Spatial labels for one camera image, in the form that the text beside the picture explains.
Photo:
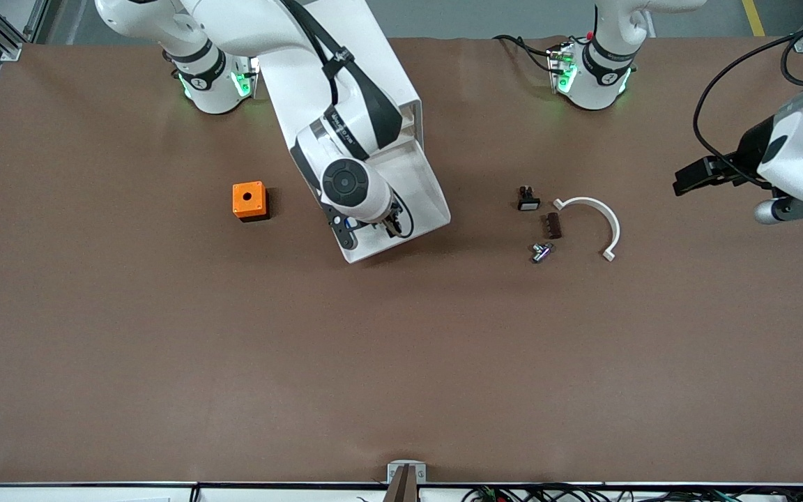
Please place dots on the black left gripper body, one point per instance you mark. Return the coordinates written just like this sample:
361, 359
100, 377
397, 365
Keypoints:
749, 149

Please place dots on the orange button enclosure box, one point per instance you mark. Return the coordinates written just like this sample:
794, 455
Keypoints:
248, 200

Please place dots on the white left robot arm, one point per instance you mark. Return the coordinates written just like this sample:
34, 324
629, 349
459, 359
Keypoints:
597, 84

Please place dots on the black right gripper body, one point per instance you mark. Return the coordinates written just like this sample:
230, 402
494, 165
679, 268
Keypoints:
395, 219

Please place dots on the white plastic drawer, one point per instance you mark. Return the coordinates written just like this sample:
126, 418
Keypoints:
424, 188

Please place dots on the grey table edge bracket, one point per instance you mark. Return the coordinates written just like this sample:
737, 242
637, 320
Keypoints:
406, 475

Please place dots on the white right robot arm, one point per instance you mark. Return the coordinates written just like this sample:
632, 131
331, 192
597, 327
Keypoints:
290, 42

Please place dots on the brown terminal block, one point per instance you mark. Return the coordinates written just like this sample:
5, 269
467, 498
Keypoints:
553, 225

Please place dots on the white curved plastic bracket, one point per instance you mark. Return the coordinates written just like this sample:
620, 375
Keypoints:
610, 219

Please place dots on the white drawer cabinet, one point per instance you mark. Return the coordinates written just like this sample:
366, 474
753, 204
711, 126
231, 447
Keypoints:
387, 42

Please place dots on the white table edge rail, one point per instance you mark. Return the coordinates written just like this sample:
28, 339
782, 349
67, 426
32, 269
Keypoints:
81, 492

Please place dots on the black white push button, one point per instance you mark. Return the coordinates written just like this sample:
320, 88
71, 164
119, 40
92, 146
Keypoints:
528, 201

